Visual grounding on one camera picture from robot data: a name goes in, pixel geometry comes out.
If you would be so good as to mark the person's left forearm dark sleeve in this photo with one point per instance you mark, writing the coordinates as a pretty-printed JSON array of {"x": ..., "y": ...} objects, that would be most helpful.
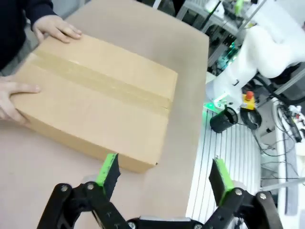
[{"x": 38, "y": 9}]

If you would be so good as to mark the large brown cardboard box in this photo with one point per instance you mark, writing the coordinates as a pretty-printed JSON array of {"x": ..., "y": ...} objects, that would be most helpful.
[{"x": 83, "y": 114}]

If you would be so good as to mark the brown packing tape strip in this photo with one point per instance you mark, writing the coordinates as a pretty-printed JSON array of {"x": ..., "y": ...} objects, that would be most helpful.
[{"x": 100, "y": 78}]

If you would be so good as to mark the person's left hand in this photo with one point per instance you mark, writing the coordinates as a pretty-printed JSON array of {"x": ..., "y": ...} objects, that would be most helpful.
[{"x": 54, "y": 28}]

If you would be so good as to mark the slotted aluminium base plate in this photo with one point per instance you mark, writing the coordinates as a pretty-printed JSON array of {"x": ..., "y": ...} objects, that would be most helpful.
[{"x": 228, "y": 148}]

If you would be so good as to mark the black power strip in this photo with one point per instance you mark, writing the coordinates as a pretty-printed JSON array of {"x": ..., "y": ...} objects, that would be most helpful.
[{"x": 297, "y": 128}]

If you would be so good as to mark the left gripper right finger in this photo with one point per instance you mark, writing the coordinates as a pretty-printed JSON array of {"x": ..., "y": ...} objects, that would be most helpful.
[{"x": 240, "y": 210}]

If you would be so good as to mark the black mesh cylinder cup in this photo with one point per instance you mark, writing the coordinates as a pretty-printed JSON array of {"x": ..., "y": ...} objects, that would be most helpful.
[{"x": 221, "y": 120}]

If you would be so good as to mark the person's right hand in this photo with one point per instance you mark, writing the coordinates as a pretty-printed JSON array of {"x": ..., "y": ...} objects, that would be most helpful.
[{"x": 7, "y": 100}]

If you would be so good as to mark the person in dark sweater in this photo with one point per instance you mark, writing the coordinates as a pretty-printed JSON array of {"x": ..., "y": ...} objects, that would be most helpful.
[{"x": 9, "y": 28}]

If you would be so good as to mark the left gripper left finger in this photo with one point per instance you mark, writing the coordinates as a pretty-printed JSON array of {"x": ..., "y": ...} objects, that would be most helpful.
[{"x": 78, "y": 207}]

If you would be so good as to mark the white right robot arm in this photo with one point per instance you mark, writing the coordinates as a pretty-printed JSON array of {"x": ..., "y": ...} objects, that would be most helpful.
[{"x": 262, "y": 52}]

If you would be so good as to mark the red emergency stop button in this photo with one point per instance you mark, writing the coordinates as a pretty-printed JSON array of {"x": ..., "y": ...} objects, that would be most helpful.
[{"x": 249, "y": 99}]

